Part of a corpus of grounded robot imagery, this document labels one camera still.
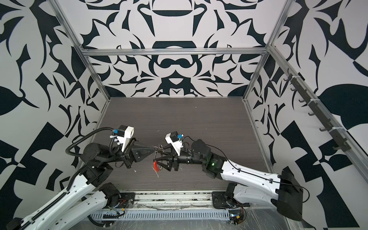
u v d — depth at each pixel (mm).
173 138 551
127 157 482
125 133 476
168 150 624
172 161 542
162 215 650
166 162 557
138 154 513
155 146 518
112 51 945
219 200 740
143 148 511
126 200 731
